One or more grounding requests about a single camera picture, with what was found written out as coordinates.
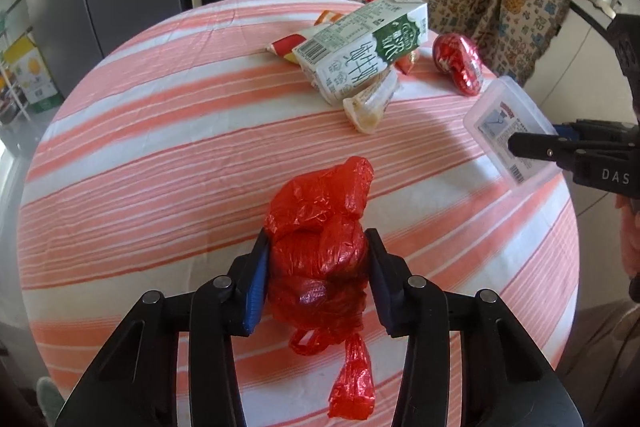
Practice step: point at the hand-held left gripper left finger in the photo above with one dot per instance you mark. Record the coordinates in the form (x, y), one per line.
(257, 287)

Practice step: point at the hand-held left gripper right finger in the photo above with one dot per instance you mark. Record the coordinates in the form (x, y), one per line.
(379, 292)

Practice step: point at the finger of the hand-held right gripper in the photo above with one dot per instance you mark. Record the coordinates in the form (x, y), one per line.
(537, 147)
(570, 130)

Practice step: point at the clear plastic box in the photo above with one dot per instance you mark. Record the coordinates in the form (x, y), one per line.
(492, 117)

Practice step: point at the red plastic bag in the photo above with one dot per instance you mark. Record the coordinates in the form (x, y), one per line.
(315, 227)

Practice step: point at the orange white plastic bag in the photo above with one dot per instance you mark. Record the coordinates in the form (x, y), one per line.
(287, 44)

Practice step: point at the person's right hand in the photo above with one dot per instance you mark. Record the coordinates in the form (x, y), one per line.
(629, 232)

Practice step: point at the red foil wrapper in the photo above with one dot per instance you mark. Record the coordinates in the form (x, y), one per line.
(457, 62)

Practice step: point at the cream translucent wrapper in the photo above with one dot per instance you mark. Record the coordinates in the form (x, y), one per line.
(370, 107)

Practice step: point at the pink striped tablecloth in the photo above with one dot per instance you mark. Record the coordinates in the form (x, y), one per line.
(150, 132)

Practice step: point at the white green milk carton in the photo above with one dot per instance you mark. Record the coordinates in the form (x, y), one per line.
(360, 47)

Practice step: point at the yellow cardboard box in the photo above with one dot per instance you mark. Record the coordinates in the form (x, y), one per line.
(32, 72)

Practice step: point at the white storage rack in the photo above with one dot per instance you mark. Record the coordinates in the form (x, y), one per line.
(7, 97)

